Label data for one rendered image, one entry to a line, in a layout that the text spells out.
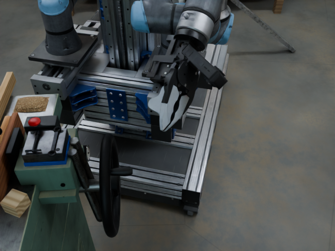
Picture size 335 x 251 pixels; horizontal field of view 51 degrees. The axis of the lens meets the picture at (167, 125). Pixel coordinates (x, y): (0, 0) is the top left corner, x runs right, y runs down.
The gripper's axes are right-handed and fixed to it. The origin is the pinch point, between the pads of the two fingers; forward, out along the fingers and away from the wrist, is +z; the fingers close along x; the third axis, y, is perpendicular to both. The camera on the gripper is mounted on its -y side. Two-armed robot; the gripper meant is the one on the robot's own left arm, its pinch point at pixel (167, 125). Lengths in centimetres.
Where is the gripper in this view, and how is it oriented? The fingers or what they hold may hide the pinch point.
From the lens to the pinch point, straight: 70.0
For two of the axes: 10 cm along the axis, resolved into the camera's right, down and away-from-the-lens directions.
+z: -3.3, 9.3, -1.8
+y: -7.6, -1.5, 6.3
